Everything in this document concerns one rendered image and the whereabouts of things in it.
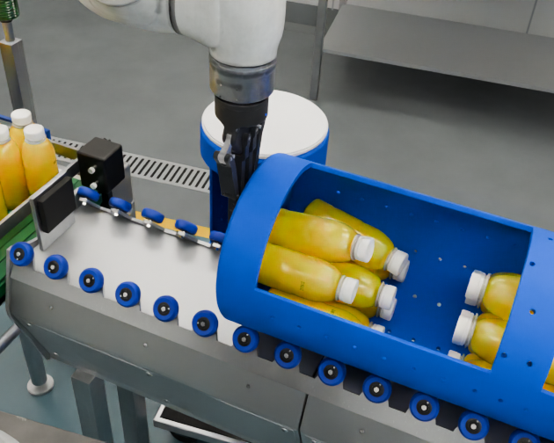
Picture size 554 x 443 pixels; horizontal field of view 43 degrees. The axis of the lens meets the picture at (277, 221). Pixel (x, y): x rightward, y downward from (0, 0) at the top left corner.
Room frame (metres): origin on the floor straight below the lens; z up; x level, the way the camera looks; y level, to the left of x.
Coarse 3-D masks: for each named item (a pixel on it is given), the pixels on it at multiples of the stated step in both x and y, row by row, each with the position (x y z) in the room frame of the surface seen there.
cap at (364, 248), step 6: (360, 240) 0.80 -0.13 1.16; (366, 240) 0.80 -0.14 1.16; (372, 240) 0.80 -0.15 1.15; (360, 246) 0.79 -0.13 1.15; (366, 246) 0.79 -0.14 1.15; (372, 246) 0.80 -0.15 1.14; (354, 252) 0.79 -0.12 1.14; (360, 252) 0.78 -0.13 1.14; (366, 252) 0.78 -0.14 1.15; (372, 252) 0.80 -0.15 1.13; (360, 258) 0.78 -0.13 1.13; (366, 258) 0.78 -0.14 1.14
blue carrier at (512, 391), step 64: (256, 192) 0.81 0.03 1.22; (320, 192) 0.97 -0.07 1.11; (384, 192) 0.91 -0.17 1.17; (256, 256) 0.73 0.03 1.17; (448, 256) 0.88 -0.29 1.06; (512, 256) 0.85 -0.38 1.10; (256, 320) 0.71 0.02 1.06; (320, 320) 0.67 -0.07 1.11; (384, 320) 0.82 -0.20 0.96; (448, 320) 0.82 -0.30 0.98; (512, 320) 0.62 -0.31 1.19; (448, 384) 0.60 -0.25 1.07; (512, 384) 0.58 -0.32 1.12
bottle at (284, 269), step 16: (272, 256) 0.78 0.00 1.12; (288, 256) 0.78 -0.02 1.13; (304, 256) 0.79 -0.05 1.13; (272, 272) 0.76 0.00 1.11; (288, 272) 0.76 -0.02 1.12; (304, 272) 0.75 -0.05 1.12; (320, 272) 0.75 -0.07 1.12; (336, 272) 0.76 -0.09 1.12; (288, 288) 0.75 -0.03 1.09; (304, 288) 0.74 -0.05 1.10; (320, 288) 0.74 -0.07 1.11; (336, 288) 0.74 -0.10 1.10
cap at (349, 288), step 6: (348, 282) 0.75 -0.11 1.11; (354, 282) 0.75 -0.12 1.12; (342, 288) 0.74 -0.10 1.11; (348, 288) 0.74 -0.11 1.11; (354, 288) 0.75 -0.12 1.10; (342, 294) 0.74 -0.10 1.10; (348, 294) 0.73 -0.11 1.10; (354, 294) 0.75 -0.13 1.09; (342, 300) 0.73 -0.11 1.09; (348, 300) 0.73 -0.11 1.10
